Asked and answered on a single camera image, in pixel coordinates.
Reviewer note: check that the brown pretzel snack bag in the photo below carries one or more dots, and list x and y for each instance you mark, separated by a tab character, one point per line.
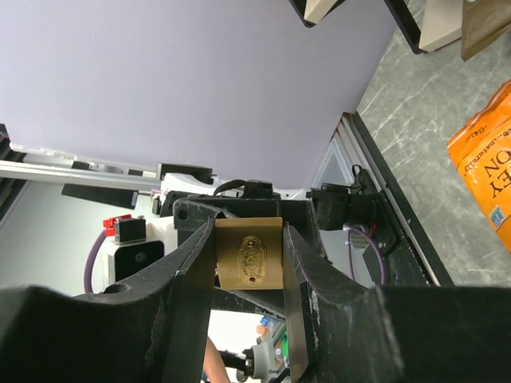
483	22

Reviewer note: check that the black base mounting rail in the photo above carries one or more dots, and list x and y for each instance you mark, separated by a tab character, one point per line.
367	225

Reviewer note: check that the large brass padlock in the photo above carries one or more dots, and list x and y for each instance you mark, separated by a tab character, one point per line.
249	253

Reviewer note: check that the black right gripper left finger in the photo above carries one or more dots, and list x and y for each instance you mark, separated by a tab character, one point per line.
149	327

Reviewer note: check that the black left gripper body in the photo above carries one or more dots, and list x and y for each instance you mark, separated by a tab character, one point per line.
191	212

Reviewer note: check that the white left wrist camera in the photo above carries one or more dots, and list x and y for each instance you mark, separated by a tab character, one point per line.
121	260

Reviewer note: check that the orange Kettle chips bag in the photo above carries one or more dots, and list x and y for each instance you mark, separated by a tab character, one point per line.
480	152

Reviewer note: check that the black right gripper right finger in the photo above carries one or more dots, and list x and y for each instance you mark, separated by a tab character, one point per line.
340	331

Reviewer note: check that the beige black shelf rack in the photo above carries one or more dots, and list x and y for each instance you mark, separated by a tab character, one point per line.
362	26

